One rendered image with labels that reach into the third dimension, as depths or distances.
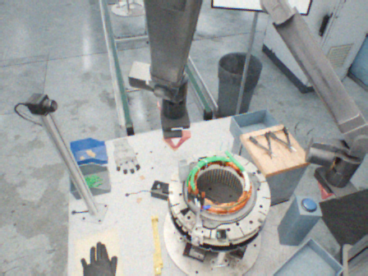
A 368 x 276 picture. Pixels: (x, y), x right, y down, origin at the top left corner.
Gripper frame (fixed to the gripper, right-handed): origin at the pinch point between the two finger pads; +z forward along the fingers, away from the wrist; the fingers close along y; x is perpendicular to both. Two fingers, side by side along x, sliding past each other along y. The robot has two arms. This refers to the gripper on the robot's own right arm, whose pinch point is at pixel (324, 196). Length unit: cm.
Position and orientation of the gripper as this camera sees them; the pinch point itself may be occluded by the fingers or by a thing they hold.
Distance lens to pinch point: 93.5
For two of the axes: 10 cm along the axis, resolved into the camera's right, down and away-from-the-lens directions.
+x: 9.6, -2.2, 1.7
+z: 0.3, 7.0, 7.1
